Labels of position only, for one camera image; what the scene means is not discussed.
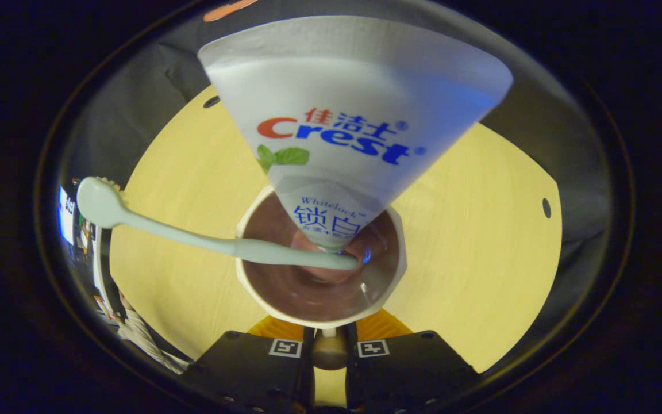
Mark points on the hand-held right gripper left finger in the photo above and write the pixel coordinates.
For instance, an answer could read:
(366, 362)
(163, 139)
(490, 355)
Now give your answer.
(262, 374)

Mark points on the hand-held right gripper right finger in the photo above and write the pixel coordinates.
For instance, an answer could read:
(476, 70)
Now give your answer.
(400, 374)

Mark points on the pale green toothbrush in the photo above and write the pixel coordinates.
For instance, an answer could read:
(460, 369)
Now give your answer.
(98, 201)

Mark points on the white toothpaste tube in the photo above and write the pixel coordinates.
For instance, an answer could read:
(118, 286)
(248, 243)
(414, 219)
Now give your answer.
(354, 86)

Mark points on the wooden desktop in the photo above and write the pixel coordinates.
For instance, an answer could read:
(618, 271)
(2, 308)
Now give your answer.
(480, 241)

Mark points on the black backdrop cloth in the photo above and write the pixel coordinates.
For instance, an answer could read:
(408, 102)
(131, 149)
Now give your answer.
(153, 75)

